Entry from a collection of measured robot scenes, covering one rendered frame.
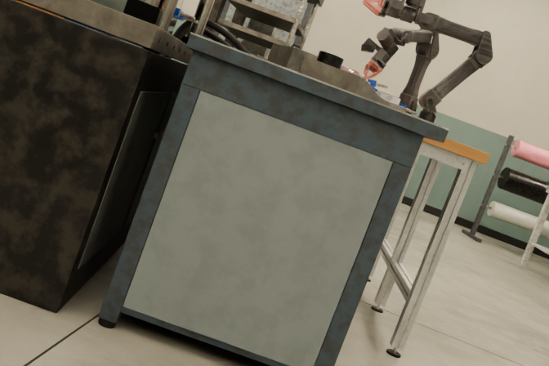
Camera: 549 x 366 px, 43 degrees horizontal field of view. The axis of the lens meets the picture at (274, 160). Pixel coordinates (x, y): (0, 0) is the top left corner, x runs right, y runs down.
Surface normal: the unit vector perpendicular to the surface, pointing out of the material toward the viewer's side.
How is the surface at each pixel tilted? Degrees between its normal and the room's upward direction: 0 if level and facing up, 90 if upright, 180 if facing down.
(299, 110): 90
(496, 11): 90
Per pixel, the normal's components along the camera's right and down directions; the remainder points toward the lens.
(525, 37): -0.13, 0.04
